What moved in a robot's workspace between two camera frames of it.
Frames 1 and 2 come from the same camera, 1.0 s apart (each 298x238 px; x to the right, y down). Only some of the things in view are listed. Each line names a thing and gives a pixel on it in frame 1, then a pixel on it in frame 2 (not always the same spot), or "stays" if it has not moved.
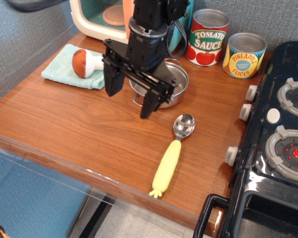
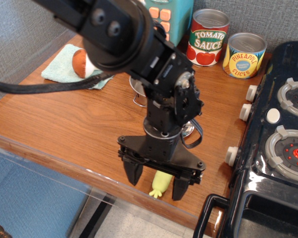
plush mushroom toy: x=84 y=63 stays
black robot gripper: x=139 y=61 to x=164 y=149
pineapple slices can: x=244 y=55 stays
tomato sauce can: x=207 y=36 stays
